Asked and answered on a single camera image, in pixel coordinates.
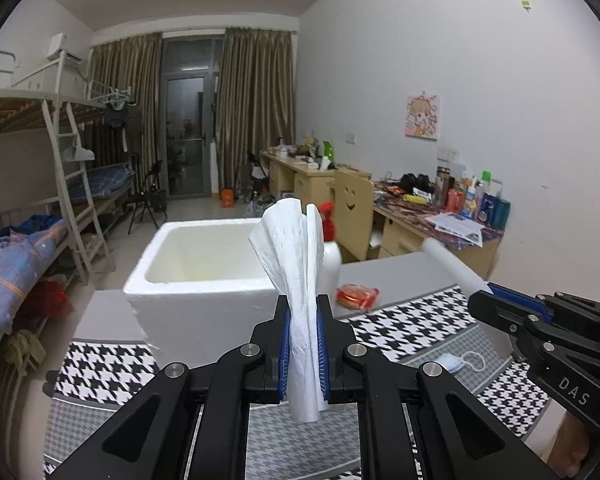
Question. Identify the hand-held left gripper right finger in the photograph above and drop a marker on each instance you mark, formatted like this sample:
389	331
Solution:
322	355

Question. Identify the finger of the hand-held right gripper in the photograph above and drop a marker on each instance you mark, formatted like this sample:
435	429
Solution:
525	296
500	312

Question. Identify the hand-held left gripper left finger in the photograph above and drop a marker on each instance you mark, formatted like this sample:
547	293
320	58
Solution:
283	375

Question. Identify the white paper sheet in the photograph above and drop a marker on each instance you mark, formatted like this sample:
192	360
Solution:
450	260

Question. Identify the white tissue paper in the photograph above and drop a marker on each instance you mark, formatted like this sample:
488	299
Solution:
290	260

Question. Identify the white foam box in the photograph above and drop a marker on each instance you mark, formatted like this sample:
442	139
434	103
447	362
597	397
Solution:
200	310

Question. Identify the person's right hand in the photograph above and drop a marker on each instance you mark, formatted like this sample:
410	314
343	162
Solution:
572	452

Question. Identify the red snack packet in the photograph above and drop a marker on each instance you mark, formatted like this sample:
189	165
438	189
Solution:
357	296

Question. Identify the blue face mask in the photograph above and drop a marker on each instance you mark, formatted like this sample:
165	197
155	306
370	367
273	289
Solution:
452	362

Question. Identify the houndstooth tablecloth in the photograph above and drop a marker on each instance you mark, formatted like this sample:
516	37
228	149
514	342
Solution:
405	330

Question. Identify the white lotion pump bottle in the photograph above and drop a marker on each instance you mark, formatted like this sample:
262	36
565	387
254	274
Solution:
333	265

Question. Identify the printed paper sheets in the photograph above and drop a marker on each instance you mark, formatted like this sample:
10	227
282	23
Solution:
455	227

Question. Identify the group of toiletry bottles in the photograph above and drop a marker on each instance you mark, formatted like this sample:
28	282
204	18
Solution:
475	200

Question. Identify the wooden desk with patterned cover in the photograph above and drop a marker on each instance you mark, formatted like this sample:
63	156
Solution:
405	230

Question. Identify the yellow tube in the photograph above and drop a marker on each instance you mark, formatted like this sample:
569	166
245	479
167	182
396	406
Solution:
414	199

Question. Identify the wooden chair with smiley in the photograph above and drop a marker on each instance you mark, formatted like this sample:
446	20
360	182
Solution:
352	210

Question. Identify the black bag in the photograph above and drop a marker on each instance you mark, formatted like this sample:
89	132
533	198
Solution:
415	184

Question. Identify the light wooden desk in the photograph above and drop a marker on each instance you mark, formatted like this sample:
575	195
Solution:
290	175

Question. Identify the orange box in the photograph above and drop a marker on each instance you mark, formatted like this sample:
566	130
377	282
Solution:
228	197

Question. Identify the green bottle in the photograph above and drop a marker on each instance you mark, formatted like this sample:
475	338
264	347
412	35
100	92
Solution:
327	150

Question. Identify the black folding chair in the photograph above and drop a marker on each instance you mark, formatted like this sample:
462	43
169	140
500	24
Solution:
147	200

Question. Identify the red bag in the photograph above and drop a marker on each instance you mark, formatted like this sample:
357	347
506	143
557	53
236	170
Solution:
52	300

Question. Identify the brown curtain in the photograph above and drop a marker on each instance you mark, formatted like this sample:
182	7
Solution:
255	105
130	100

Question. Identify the glass balcony door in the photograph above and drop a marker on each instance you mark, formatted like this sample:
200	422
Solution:
190	120

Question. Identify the white bed ladder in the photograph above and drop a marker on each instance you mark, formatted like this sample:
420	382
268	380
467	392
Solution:
77	195

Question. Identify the blue quilt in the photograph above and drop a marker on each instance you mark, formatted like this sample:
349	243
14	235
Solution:
15	265

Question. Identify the hanging dark clothes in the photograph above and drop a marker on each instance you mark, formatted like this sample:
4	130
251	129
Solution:
116	114

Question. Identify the white metal bunk bed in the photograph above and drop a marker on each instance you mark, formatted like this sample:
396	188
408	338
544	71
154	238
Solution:
15	110

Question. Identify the white air conditioner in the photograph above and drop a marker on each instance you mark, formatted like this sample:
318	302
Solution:
64	49

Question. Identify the white wall socket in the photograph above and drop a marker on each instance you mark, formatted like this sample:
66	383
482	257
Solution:
446	155

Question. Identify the cartoon wall poster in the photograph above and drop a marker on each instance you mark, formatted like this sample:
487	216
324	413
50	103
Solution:
422	116

